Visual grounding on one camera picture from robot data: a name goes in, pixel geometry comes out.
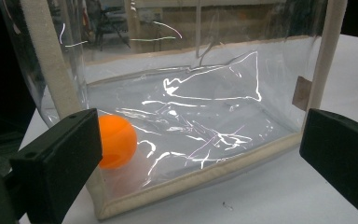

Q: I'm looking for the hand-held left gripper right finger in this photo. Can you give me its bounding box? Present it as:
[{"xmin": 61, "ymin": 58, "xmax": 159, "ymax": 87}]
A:
[{"xmin": 298, "ymin": 107, "xmax": 358, "ymax": 224}]

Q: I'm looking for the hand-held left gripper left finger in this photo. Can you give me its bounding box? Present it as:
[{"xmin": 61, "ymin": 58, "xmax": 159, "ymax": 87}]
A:
[{"xmin": 8, "ymin": 107, "xmax": 103, "ymax": 224}]

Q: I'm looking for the orange ball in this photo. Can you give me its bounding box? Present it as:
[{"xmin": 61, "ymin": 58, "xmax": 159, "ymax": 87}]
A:
[{"xmin": 97, "ymin": 114, "xmax": 139, "ymax": 171}]

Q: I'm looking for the clear plastic bag beige trim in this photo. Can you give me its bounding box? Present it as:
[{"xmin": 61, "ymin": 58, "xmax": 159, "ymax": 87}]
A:
[{"xmin": 0, "ymin": 0, "xmax": 349, "ymax": 222}]

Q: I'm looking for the black tripod stand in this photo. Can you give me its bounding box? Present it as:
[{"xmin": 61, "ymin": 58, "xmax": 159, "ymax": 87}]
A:
[{"xmin": 91, "ymin": 4, "xmax": 131, "ymax": 52}]

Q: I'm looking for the light wooden furniture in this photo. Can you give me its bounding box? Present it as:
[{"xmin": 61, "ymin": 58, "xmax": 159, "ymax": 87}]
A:
[{"xmin": 130, "ymin": 0, "xmax": 293, "ymax": 54}]

